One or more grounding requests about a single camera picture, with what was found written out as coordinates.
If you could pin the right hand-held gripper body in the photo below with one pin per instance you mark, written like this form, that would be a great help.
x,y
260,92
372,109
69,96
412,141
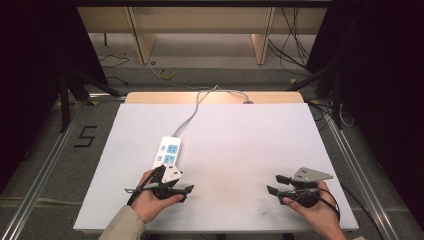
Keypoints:
x,y
308,176

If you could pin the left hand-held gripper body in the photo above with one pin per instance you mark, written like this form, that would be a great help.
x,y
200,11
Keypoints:
x,y
170,175

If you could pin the white power strip blue sockets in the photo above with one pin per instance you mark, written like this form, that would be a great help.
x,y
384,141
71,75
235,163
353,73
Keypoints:
x,y
168,151

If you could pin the person's left hand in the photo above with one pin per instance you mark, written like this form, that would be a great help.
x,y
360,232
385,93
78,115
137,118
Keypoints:
x,y
148,205

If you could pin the person's right hand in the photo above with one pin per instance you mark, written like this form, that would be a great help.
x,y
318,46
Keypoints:
x,y
321,213

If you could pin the white table cover board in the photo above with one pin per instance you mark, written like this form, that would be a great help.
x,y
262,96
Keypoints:
x,y
240,143

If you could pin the black metal stand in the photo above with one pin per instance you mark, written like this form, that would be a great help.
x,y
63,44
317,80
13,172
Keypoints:
x,y
336,100
65,100

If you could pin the wooden table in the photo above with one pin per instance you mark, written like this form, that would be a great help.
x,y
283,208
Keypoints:
x,y
266,97

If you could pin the yellow tape roll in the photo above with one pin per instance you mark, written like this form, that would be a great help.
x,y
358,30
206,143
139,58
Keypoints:
x,y
166,74

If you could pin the dark curtain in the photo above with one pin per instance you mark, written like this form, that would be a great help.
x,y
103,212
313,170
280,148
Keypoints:
x,y
383,100
30,83

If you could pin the light wooden shelf unit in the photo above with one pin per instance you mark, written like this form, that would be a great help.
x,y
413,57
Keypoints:
x,y
200,20

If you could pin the aluminium floor rail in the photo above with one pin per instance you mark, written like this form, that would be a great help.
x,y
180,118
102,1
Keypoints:
x,y
40,173
363,183

